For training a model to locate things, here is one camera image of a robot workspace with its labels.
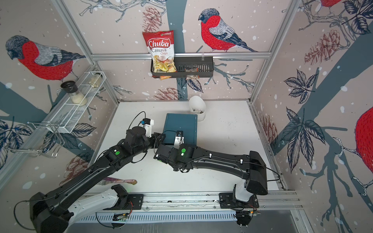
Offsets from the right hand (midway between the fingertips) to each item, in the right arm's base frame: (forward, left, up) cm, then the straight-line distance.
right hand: (173, 154), depth 73 cm
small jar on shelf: (+35, +49, +19) cm, 63 cm away
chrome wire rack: (-3, +55, +18) cm, 58 cm away
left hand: (+8, +4, +6) cm, 11 cm away
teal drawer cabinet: (+16, -6, +5) cm, 18 cm away
